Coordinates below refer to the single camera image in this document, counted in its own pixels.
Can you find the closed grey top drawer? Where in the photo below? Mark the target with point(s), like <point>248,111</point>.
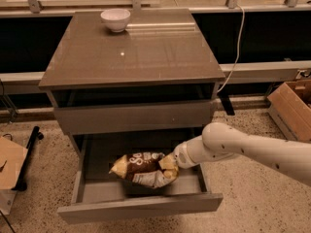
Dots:
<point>123,118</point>

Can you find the cardboard piece left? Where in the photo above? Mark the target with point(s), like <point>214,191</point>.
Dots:
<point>12,156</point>

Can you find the cardboard box right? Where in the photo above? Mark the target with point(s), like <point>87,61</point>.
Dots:
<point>291,111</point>

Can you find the white bowl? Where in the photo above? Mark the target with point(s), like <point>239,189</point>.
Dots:
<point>116,19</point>

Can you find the brown chip bag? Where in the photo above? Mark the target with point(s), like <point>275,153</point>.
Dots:
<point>149,169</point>

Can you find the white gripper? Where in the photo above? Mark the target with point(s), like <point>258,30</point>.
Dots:
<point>181,156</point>

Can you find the black stand left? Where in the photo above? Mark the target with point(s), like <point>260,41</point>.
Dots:
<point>35,135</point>

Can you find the grey drawer cabinet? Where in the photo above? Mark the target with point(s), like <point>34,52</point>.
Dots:
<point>161,57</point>

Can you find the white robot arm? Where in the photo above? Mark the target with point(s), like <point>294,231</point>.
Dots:
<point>219,141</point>

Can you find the open grey middle drawer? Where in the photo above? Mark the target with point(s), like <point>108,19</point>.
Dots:
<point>99,195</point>

